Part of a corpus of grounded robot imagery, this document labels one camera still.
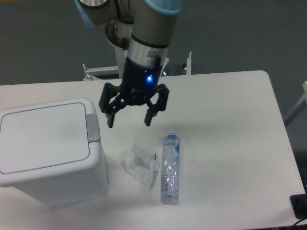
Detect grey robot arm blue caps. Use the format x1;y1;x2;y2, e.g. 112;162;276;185
75;0;183;127

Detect clear plastic water bottle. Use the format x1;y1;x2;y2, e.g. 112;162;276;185
160;133;180;205

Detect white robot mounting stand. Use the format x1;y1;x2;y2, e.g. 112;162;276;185
82;45;194;81

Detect white plastic trash can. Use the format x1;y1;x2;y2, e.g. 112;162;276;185
0;97;109;206

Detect black device with cable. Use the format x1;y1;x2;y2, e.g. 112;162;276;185
290;194;307;228

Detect clear plastic wrapper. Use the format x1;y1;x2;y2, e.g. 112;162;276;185
121;143;160;191

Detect white frame at right edge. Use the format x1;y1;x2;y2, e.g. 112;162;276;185
284;81;307;127

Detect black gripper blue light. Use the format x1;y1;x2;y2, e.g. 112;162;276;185
99;57;169;128

